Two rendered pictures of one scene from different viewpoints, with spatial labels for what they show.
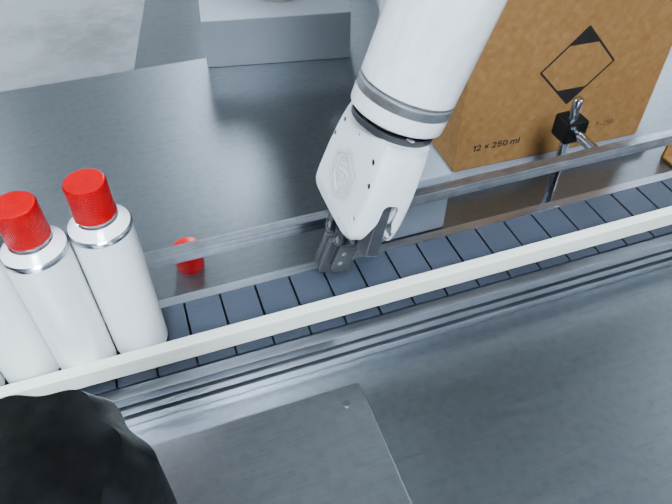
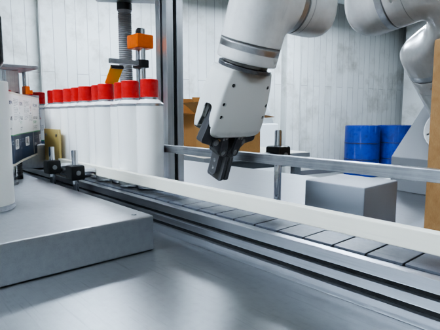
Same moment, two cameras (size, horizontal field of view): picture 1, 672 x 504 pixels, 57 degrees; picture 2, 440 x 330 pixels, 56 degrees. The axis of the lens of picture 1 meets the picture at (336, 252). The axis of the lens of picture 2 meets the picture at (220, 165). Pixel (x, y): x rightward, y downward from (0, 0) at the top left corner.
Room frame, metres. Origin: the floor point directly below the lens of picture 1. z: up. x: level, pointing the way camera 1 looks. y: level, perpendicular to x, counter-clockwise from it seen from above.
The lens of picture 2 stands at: (0.19, -0.58, 1.02)
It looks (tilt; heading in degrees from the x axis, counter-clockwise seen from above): 7 degrees down; 68
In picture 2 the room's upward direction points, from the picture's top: straight up
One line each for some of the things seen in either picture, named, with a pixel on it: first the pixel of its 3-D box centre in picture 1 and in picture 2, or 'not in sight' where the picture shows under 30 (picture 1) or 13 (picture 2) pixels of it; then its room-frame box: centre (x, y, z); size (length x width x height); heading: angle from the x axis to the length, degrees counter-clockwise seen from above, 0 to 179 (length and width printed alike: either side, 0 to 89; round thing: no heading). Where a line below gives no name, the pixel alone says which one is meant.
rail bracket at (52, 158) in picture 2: not in sight; (59, 172); (0.21, 0.42, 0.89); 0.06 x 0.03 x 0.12; 19
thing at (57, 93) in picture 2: not in sight; (61, 129); (0.22, 0.58, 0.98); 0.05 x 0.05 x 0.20
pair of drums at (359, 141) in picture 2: not in sight; (378, 149); (5.48, 5.02, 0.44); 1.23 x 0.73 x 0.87; 6
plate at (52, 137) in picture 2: not in sight; (52, 146); (0.20, 0.55, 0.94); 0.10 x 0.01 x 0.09; 109
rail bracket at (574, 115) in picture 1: (571, 165); not in sight; (0.61, -0.29, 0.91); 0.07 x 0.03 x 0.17; 19
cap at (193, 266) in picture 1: (188, 254); not in sight; (0.52, 0.18, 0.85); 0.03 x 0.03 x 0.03
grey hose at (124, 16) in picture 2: not in sight; (125, 48); (0.38, 0.46, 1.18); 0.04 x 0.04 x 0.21
